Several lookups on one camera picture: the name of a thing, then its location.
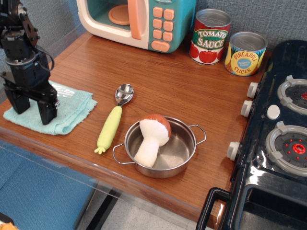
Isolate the plush brown mushroom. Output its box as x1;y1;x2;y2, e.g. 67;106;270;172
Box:
134;114;172;168

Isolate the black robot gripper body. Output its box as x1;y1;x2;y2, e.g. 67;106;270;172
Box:
1;51;58;102

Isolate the light blue towel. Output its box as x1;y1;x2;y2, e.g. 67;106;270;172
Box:
3;81;97;135

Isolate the small steel pot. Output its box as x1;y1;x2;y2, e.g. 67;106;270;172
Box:
112;116;207;179

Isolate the spoon with green handle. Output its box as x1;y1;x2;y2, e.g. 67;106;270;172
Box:
94;84;134;154

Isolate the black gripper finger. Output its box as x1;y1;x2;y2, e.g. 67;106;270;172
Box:
37;100;58;125
5;87;30;114

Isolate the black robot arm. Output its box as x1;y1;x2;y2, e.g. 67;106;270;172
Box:
0;0;59;125

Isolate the pineapple slices can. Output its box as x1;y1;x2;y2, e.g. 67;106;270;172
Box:
224;32;268;76

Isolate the tomato sauce can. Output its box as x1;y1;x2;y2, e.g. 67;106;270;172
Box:
189;9;232;64

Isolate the orange plush object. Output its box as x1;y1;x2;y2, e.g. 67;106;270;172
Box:
0;222;19;230

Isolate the teal toy microwave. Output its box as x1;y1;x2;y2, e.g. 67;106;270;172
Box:
77;0;196;53

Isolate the black toy stove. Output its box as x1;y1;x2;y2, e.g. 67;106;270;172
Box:
197;40;307;230

